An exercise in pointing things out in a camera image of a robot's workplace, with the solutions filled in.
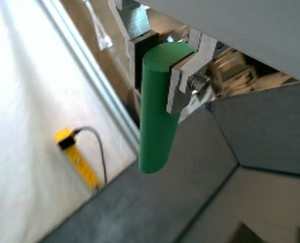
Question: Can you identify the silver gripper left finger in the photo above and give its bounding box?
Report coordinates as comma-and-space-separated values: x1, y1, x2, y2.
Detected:
109, 0, 160, 90

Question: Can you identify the grey power cord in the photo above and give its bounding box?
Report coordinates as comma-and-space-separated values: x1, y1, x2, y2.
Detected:
73, 125, 111, 187

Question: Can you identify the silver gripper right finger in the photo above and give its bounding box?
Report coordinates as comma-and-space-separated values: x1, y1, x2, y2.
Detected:
167, 28, 217, 115

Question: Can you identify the green oval cylinder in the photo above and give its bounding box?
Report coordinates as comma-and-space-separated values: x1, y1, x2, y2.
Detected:
139, 42, 193, 174

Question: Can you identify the yellow power strip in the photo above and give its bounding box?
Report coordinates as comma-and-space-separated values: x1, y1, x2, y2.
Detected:
54, 128, 101, 191

